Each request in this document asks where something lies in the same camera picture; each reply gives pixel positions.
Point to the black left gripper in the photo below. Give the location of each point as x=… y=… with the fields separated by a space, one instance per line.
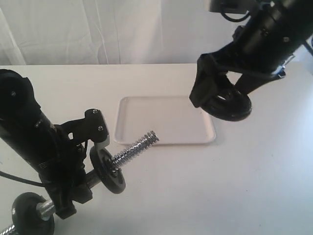
x=60 y=159

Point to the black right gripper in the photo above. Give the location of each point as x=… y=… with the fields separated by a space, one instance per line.
x=257 y=59

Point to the chrome threaded dumbbell bar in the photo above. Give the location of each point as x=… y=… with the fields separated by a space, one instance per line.
x=46 y=209

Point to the black end weight plate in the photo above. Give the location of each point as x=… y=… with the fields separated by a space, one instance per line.
x=26 y=218

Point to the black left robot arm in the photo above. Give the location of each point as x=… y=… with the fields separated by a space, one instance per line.
x=19 y=113

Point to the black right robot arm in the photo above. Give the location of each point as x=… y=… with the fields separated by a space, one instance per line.
x=291 y=19

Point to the white plastic tray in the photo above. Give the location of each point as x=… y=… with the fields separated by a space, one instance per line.
x=174 y=120

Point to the white curtain backdrop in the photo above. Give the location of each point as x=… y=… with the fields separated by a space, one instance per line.
x=105 y=32

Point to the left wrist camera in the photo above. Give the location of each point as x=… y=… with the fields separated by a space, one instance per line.
x=92 y=127

